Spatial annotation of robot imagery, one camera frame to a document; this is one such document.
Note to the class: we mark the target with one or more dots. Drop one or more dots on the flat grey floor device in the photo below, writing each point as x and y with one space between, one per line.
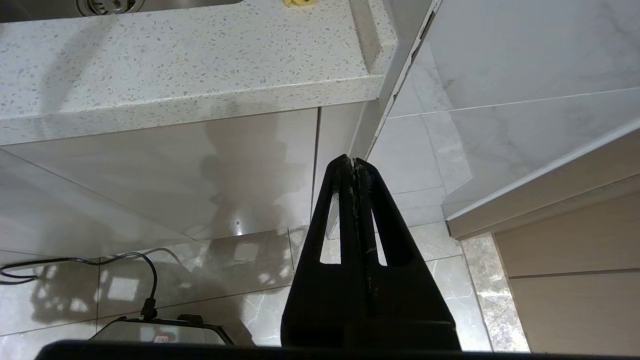
160 332

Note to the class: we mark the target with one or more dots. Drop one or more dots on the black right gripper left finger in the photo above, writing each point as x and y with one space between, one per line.
320 295

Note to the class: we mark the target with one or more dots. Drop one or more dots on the white glossy cabinet door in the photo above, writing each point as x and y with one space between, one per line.
175 175

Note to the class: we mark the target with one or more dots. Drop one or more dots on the round metal drain strainer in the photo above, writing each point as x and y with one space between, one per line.
110 5

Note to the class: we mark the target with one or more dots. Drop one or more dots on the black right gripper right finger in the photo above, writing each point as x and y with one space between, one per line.
405 295

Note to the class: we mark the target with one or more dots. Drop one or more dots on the beige cabinet front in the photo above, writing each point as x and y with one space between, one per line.
575 250

